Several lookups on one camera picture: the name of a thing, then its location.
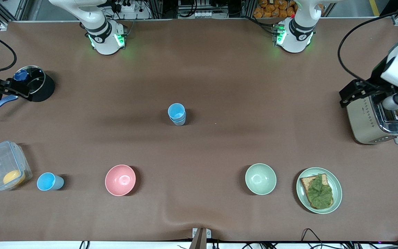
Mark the small white socket strip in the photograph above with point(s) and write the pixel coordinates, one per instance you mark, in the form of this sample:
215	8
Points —
203	14

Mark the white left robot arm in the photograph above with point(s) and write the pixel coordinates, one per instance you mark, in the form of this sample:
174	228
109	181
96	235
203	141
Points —
294	38

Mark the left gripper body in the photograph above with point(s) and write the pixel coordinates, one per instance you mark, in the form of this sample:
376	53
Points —
376	84

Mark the white power strip with plugs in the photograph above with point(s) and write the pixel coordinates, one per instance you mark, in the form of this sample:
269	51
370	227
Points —
127	6

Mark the pink bowl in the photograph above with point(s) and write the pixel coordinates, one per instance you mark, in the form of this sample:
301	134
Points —
120	180

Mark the green lettuce leaf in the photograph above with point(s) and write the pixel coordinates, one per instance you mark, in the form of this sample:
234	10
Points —
320	193

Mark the plain blue cup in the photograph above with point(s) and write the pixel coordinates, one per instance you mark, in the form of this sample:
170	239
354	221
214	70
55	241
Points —
48	182
176	111

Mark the blue cup with white paper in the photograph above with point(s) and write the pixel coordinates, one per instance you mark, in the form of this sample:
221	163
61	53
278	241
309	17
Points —
179	121

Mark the bread slice under lettuce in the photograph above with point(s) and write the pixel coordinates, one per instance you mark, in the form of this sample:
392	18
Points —
305	181

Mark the pale green bowl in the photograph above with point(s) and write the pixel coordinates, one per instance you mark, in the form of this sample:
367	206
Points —
261	179

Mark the metal clamp bracket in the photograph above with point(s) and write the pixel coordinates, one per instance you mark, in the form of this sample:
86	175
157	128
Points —
200	238

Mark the bag of orange buns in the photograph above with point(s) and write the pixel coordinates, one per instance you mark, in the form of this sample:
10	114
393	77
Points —
275	8

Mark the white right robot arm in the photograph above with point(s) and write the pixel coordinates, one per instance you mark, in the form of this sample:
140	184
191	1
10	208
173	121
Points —
102	38

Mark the silver toaster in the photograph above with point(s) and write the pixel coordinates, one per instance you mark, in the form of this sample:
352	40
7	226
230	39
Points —
365	121

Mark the glass lid with blue knob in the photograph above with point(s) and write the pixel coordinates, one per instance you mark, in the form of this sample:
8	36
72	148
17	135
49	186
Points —
36	77

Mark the brown table cover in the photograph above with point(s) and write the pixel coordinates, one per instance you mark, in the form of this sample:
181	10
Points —
199	69

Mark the pale green plate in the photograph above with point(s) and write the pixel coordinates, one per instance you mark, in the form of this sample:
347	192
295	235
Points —
337	190

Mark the yellow round food piece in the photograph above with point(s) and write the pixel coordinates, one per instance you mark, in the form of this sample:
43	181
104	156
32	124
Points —
13	177

